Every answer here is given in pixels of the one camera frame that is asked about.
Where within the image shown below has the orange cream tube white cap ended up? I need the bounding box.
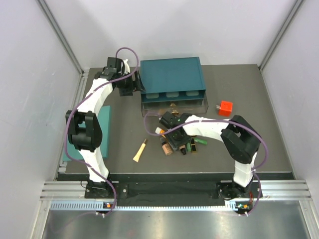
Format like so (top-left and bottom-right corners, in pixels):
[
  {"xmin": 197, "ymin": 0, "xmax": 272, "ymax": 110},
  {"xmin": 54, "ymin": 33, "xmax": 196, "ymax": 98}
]
[{"xmin": 155, "ymin": 127, "xmax": 165, "ymax": 137}]

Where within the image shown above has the teal flat lid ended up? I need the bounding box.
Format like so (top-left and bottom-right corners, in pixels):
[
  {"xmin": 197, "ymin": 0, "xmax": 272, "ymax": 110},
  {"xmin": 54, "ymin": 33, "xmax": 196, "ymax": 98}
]
[{"xmin": 66, "ymin": 106, "xmax": 111, "ymax": 160}]

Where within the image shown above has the dark green mascara tube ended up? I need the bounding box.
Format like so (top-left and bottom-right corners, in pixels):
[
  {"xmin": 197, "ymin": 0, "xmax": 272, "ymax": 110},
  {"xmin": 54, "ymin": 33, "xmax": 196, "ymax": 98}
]
[{"xmin": 186, "ymin": 143, "xmax": 191, "ymax": 152}]

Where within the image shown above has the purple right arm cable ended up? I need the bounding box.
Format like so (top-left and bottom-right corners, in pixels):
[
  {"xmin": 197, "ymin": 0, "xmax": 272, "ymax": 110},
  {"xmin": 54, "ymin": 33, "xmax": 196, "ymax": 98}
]
[{"xmin": 144, "ymin": 112, "xmax": 270, "ymax": 217}]

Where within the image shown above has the clear acrylic drawer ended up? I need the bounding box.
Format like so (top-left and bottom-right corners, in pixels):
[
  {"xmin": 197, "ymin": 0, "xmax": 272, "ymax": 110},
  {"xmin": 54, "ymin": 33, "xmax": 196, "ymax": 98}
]
[{"xmin": 141, "ymin": 98, "xmax": 208, "ymax": 117}]

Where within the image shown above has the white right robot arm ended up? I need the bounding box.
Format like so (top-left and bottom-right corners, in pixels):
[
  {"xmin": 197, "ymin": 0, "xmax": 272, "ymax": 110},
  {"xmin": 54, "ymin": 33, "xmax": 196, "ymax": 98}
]
[{"xmin": 159, "ymin": 112, "xmax": 260, "ymax": 200}]

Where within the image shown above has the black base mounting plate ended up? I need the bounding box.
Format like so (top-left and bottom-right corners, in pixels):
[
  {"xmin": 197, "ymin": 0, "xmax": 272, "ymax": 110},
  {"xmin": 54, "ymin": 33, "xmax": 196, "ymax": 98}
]
[{"xmin": 85, "ymin": 181, "xmax": 260, "ymax": 201}]

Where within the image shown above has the bright green mascara tube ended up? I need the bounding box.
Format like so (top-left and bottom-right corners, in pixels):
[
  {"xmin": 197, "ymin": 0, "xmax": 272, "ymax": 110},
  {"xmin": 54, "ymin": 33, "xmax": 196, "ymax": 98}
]
[{"xmin": 194, "ymin": 138, "xmax": 207, "ymax": 145}]

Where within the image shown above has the orange red cube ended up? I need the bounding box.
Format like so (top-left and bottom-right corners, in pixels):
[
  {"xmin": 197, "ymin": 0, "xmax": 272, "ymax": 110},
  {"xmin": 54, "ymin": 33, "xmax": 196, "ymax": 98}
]
[{"xmin": 216, "ymin": 101, "xmax": 233, "ymax": 117}]

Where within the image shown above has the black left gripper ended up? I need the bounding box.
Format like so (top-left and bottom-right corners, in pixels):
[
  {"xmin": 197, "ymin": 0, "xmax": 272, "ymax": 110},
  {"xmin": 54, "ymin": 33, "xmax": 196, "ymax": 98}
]
[{"xmin": 116, "ymin": 70, "xmax": 146, "ymax": 96}]

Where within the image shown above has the BB cream bottle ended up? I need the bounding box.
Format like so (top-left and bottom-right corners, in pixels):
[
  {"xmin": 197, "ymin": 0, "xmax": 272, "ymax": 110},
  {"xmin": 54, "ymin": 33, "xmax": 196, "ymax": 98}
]
[{"xmin": 160, "ymin": 137, "xmax": 173, "ymax": 156}]

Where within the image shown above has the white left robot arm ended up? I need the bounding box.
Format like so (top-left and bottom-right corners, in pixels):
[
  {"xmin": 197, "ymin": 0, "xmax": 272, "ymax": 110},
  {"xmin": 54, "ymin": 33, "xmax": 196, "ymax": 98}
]
[{"xmin": 65, "ymin": 57, "xmax": 145, "ymax": 198}]

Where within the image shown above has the aluminium frame rail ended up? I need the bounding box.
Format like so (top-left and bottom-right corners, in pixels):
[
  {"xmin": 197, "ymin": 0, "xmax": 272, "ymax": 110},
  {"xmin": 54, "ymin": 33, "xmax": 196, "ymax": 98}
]
[{"xmin": 40, "ymin": 180, "xmax": 311, "ymax": 212}]

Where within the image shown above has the teal drawer organizer box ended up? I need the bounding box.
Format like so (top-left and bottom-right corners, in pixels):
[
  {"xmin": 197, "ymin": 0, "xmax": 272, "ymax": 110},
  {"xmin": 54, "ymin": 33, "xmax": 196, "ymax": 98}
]
[{"xmin": 140, "ymin": 57, "xmax": 206, "ymax": 103}]

